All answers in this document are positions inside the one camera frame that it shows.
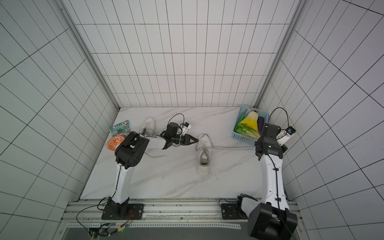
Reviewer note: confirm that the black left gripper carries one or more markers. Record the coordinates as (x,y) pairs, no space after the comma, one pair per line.
(187,137)

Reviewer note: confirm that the white sneaker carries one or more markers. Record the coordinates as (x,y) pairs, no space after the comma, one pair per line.
(148,127)
(204,149)

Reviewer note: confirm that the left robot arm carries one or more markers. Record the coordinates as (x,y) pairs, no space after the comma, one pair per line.
(130,152)

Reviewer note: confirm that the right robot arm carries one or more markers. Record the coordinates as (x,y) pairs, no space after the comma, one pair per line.
(270,218)

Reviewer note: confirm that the green snack packet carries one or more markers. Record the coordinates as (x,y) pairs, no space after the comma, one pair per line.
(121,129)

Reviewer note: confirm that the green chili pepper toy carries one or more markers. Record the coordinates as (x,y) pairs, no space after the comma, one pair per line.
(242,117)

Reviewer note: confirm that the green lettuce toy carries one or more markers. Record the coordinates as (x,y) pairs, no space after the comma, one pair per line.
(246,131)

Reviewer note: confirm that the light blue plastic basket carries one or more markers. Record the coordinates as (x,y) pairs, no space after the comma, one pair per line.
(242,138)

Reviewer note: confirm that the orange patterned bowl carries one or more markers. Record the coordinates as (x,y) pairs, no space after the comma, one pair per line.
(115,142)

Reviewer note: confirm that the purple eggplant toy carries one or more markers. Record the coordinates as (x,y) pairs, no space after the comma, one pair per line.
(260,122)

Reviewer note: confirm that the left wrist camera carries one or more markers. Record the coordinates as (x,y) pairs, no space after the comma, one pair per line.
(185,127)

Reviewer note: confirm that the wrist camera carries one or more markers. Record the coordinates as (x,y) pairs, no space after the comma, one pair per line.
(185,127)
(285,135)

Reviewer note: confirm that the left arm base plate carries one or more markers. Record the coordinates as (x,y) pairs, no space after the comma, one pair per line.
(124,212)

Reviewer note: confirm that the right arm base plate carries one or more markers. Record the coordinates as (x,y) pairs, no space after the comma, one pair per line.
(232,211)

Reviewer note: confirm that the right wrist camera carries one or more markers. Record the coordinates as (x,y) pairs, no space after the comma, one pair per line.
(285,135)

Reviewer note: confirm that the aluminium mounting rail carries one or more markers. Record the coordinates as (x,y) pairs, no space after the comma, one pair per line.
(180,213)

